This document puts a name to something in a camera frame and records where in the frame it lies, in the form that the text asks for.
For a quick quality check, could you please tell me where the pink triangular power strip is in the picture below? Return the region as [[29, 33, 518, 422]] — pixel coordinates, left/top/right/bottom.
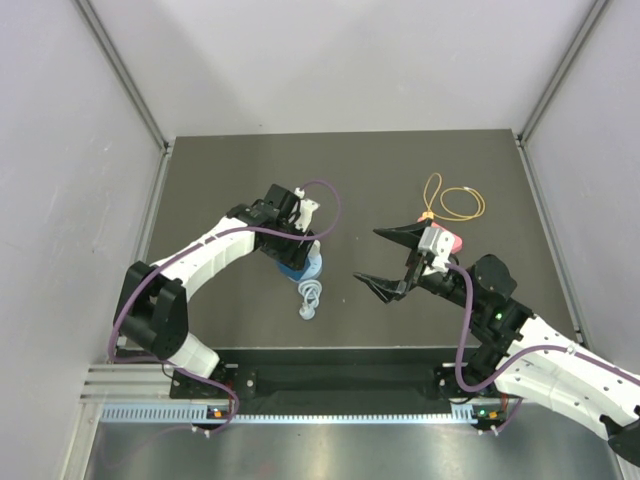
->
[[418, 220, 463, 256]]

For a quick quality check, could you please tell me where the blue cube plug adapter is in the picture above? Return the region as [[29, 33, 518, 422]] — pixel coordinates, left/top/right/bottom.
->
[[276, 262, 305, 283]]

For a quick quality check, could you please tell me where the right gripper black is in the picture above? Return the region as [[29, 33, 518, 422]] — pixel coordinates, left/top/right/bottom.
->
[[354, 219, 480, 311]]

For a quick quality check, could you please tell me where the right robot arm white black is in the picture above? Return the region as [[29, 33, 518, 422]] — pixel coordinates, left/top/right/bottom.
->
[[355, 220, 639, 465]]

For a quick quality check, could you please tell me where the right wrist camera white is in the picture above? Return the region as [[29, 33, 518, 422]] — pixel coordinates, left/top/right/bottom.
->
[[417, 225, 463, 275]]

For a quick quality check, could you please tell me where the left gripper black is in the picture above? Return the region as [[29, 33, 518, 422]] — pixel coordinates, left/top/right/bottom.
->
[[261, 219, 317, 273]]

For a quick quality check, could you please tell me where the light blue round power strip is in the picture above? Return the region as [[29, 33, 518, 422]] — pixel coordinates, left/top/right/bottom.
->
[[297, 241, 323, 320]]

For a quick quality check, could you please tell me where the slotted cable duct rail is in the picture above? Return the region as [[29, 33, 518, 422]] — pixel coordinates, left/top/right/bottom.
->
[[100, 403, 506, 425]]

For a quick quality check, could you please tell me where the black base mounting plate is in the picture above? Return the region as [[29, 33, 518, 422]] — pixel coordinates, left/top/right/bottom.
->
[[169, 347, 501, 414]]

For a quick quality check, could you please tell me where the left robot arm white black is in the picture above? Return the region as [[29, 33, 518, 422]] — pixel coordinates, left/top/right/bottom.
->
[[109, 184, 320, 397]]

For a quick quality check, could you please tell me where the yellow USB cable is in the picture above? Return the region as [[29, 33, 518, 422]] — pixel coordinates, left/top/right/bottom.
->
[[423, 172, 487, 222]]

